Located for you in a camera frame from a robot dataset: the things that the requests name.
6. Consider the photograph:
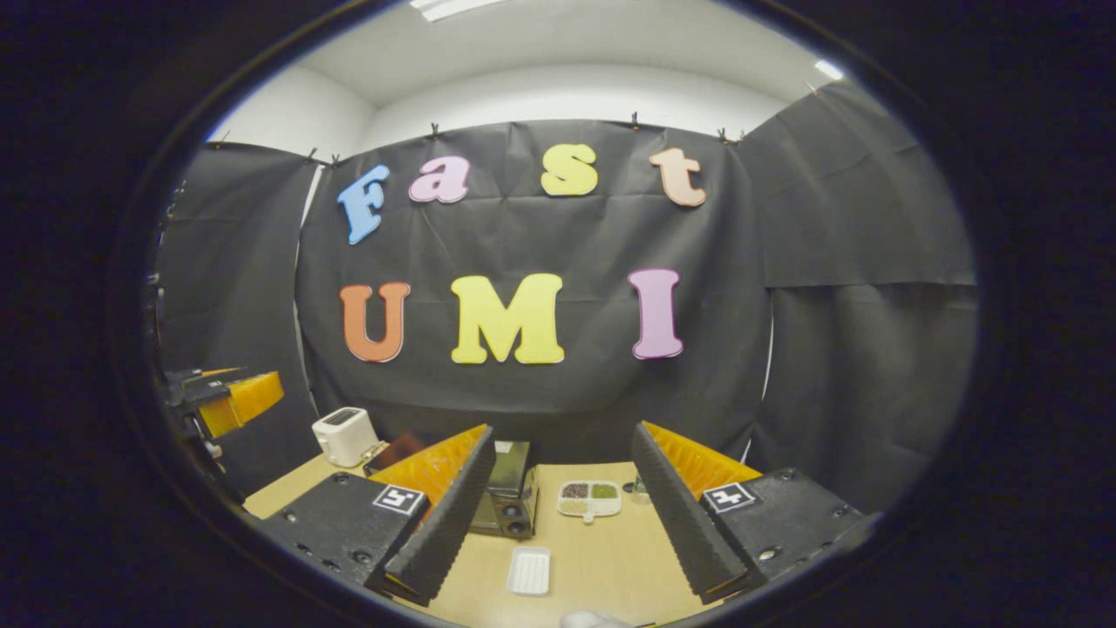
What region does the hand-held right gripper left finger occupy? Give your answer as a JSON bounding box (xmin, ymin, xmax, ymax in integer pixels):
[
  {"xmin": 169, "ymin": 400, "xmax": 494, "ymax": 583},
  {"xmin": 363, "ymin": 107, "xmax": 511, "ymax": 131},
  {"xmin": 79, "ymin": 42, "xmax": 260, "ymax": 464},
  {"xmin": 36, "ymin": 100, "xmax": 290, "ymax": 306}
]
[{"xmin": 262, "ymin": 425, "xmax": 496, "ymax": 607}]

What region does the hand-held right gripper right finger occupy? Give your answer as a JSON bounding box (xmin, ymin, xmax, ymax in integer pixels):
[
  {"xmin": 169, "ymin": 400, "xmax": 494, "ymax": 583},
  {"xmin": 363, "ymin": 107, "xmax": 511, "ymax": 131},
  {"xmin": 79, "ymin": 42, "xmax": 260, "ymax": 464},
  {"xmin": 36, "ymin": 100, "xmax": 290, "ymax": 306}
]
[{"xmin": 631, "ymin": 421, "xmax": 864, "ymax": 604}]

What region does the black electric oven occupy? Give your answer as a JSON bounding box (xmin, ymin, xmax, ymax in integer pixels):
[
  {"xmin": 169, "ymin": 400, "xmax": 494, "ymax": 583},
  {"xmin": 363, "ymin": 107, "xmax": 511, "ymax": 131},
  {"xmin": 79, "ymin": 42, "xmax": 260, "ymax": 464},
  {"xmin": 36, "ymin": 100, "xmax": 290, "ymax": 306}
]
[{"xmin": 364, "ymin": 433, "xmax": 541, "ymax": 539}]

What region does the white rectangular tray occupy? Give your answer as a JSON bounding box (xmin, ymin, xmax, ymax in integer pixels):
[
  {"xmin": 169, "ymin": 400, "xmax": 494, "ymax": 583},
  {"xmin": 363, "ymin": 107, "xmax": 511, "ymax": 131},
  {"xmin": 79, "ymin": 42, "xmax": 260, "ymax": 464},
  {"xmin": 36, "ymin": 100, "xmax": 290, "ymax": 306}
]
[{"xmin": 507, "ymin": 546, "xmax": 552, "ymax": 597}]

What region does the white compartment plate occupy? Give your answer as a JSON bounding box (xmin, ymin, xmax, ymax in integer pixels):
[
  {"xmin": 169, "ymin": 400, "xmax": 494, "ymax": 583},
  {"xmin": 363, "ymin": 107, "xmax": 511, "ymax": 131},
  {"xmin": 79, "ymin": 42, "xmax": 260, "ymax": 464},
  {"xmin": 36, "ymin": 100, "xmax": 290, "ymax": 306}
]
[{"xmin": 556, "ymin": 480, "xmax": 623, "ymax": 524}]

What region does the white toaster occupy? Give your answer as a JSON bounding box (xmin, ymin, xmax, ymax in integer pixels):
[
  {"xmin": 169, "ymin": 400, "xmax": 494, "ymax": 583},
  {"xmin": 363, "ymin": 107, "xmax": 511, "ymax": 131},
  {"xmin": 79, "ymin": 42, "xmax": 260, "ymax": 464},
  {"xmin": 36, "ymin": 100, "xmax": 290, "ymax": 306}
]
[{"xmin": 312, "ymin": 406, "xmax": 381, "ymax": 468}]

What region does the large ceiling light panel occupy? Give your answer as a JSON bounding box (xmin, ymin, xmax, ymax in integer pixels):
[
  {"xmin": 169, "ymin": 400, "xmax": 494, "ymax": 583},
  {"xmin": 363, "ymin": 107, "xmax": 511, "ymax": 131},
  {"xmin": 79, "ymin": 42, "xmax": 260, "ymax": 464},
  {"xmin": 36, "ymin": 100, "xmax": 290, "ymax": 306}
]
[{"xmin": 410, "ymin": 0, "xmax": 508, "ymax": 23}]

